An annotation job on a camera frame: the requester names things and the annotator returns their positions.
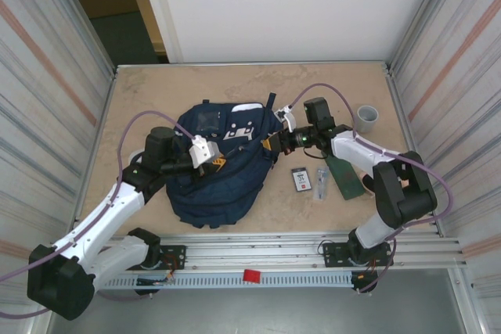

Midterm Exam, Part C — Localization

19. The grey plastic cup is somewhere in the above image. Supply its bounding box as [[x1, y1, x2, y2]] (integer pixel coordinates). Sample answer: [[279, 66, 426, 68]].
[[355, 105, 380, 134]]

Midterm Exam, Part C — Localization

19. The green pencil case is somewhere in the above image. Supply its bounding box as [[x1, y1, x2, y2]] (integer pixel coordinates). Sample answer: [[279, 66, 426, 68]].
[[323, 156, 367, 202]]

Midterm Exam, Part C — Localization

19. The black and white card pack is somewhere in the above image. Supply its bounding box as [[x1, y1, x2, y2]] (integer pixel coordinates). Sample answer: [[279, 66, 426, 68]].
[[290, 167, 312, 193]]

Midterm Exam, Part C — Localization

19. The clear pen packet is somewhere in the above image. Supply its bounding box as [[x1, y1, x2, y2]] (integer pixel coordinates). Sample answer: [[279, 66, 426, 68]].
[[312, 165, 330, 201]]

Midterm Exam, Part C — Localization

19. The aluminium rail frame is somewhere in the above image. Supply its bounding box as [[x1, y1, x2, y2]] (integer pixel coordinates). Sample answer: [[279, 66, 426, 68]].
[[38, 232, 469, 272]]

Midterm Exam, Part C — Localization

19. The navy blue backpack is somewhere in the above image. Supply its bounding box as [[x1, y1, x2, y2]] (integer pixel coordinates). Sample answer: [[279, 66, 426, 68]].
[[166, 92, 287, 230]]

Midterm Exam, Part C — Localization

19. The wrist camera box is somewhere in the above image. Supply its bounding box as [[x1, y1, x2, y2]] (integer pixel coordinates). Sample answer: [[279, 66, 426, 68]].
[[275, 103, 297, 131], [189, 135, 222, 167]]

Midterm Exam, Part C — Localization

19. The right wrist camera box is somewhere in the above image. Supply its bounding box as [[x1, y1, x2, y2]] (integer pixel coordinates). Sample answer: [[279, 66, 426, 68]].
[[275, 103, 297, 131]]

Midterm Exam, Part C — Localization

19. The slotted cable tray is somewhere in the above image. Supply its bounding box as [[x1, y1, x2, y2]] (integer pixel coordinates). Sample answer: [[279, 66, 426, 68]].
[[93, 273, 355, 291]]

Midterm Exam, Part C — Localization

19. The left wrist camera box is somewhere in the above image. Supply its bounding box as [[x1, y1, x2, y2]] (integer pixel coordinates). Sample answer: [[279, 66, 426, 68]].
[[189, 135, 222, 167]]

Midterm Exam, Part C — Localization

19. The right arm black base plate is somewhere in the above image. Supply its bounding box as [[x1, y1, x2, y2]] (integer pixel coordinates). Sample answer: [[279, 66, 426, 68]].
[[321, 240, 395, 268]]

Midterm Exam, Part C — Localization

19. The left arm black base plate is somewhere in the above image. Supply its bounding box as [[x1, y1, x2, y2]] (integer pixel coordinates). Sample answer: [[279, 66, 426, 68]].
[[117, 245, 187, 271]]

